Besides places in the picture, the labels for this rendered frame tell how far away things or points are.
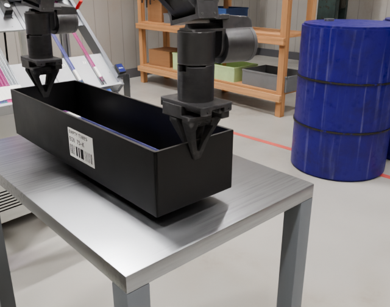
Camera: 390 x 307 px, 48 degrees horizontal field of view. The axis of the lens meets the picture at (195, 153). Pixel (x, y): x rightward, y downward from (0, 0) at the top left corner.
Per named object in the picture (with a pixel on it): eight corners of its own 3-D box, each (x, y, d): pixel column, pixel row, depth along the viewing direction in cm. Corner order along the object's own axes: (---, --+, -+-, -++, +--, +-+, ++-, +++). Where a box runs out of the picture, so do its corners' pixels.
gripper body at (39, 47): (45, 61, 115) (42, 31, 112) (63, 66, 108) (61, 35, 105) (20, 63, 111) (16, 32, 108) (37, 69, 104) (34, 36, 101)
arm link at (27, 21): (18, 8, 104) (31, 8, 101) (44, 7, 109) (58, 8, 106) (22, 38, 107) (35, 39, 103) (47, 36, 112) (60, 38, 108)
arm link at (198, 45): (170, 22, 66) (190, 25, 62) (208, 21, 70) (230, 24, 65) (170, 69, 69) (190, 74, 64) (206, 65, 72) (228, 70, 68)
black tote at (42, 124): (16, 133, 110) (10, 89, 106) (78, 120, 121) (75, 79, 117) (156, 218, 70) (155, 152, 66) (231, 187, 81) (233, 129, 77)
